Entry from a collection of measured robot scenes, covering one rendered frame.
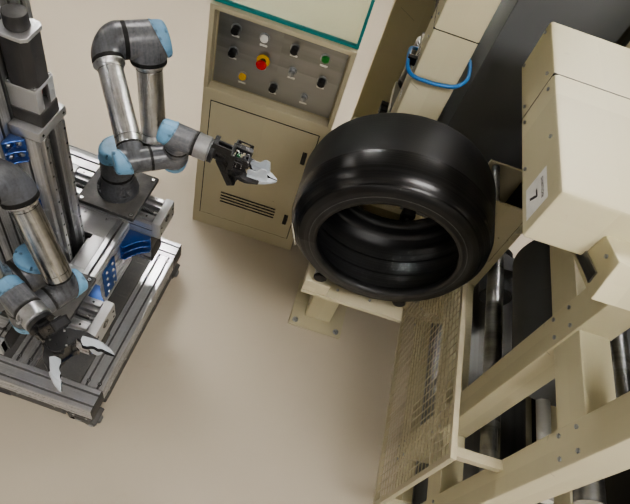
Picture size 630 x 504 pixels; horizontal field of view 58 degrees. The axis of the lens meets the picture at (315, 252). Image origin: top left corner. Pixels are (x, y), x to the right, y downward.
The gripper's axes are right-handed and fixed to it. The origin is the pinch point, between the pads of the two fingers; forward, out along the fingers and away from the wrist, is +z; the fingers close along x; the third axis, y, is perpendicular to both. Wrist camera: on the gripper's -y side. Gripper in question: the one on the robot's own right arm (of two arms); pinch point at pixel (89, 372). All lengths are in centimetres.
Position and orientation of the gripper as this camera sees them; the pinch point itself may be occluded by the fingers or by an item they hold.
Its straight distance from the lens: 152.4
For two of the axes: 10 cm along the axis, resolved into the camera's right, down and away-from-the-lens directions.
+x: -6.1, 4.5, -6.5
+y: -3.1, 6.2, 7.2
